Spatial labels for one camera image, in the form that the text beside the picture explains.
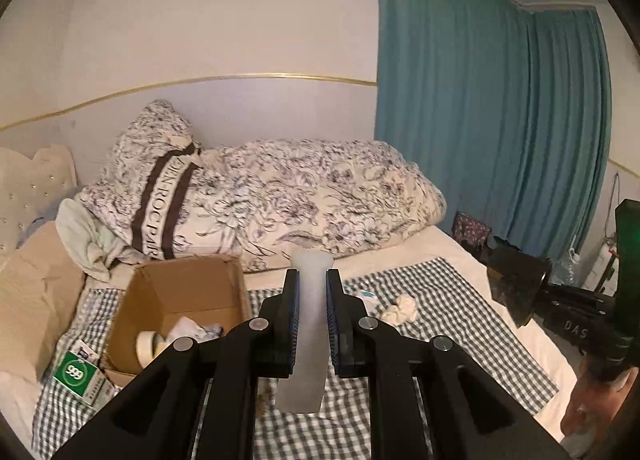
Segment beige pillow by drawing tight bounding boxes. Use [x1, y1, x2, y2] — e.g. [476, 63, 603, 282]
[0, 220, 88, 383]

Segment teal curtain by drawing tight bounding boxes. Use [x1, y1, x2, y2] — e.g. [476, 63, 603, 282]
[374, 0, 613, 261]

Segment brown cardboard box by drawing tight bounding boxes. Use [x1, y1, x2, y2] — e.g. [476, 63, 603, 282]
[102, 254, 253, 388]

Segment white plastic tube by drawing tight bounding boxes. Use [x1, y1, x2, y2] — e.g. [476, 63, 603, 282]
[275, 249, 335, 415]

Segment dark floral bag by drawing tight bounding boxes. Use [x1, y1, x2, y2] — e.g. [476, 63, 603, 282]
[451, 211, 491, 248]

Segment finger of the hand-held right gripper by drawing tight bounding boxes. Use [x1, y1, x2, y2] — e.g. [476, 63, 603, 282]
[537, 283, 618, 311]

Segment floral pillow with brown stripe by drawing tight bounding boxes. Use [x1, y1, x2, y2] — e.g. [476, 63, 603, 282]
[75, 100, 241, 261]

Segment white cloth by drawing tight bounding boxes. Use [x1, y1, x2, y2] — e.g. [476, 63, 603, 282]
[376, 293, 420, 325]

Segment pale green towel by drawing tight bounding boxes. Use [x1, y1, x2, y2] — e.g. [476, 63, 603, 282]
[55, 197, 146, 283]

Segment pale tape roll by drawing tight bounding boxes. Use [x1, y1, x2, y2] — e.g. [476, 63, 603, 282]
[136, 330, 173, 370]

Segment floral print duvet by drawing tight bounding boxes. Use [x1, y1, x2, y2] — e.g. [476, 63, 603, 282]
[200, 139, 447, 273]

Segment clear bottle with white cap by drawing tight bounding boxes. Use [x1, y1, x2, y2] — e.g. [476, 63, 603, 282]
[550, 247, 593, 286]

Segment green medicine box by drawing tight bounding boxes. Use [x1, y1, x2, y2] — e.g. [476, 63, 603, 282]
[52, 346, 113, 407]

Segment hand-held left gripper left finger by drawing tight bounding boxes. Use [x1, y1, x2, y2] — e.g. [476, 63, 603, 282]
[50, 267, 301, 460]

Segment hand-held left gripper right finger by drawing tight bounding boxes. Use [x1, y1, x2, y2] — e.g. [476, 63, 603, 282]
[326, 267, 571, 460]

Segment person's right hand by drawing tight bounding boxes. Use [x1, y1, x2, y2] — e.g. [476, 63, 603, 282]
[560, 355, 631, 446]

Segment green checked cloth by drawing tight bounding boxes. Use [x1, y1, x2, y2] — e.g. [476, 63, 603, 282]
[32, 256, 558, 460]

